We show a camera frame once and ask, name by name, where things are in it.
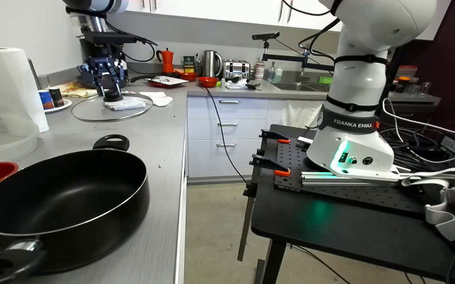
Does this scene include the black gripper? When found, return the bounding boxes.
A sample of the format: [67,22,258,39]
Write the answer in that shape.
[83,31,156,97]

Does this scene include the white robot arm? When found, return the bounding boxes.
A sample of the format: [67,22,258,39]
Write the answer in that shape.
[307,0,437,181]

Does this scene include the red moka pot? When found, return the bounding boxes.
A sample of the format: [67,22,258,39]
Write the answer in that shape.
[157,48,175,74]

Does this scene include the black cooking pot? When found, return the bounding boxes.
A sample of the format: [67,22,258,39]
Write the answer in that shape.
[0,134,151,284]

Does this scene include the white round plate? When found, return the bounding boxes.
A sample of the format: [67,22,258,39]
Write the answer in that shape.
[45,97,73,113]

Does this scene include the red dark spice can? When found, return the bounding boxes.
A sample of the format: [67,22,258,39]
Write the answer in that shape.
[50,88,64,107]

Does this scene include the blue spice can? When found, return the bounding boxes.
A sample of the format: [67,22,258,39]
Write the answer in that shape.
[40,89,56,108]

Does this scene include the white paper towel roll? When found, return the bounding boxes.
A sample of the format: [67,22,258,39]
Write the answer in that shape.
[0,47,50,132]

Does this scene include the red bowl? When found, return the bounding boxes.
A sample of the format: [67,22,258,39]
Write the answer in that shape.
[198,75,219,88]

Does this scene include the steel electric kettle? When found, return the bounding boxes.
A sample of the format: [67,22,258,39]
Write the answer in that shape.
[201,48,225,77]

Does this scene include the clear plastic container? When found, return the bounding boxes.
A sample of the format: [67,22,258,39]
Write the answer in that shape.
[0,100,40,162]

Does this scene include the steel toaster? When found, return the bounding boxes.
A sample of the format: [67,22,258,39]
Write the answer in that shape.
[224,59,252,78]

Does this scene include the white cabinet drawers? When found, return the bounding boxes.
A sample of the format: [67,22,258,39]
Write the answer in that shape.
[189,96,321,179]

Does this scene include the orange black clamp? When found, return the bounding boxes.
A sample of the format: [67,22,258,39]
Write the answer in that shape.
[250,154,293,176]
[260,129,291,146]

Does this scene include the black perforated robot table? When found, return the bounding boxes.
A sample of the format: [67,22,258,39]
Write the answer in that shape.
[249,124,455,284]

